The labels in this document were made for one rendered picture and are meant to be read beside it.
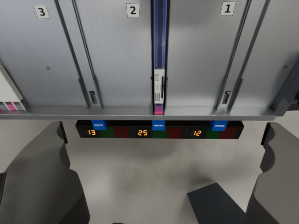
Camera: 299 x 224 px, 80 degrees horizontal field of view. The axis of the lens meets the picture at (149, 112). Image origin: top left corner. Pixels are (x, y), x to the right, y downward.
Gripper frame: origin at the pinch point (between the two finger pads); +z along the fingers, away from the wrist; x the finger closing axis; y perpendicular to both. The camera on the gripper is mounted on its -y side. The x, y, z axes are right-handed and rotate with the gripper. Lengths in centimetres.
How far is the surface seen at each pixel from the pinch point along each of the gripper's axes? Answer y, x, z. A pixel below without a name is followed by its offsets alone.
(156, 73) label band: 0.7, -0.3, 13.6
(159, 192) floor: 81, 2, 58
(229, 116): 8.3, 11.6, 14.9
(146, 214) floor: 92, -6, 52
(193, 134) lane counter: 15.4, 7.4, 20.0
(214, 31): -4.5, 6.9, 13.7
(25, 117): 8.7, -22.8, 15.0
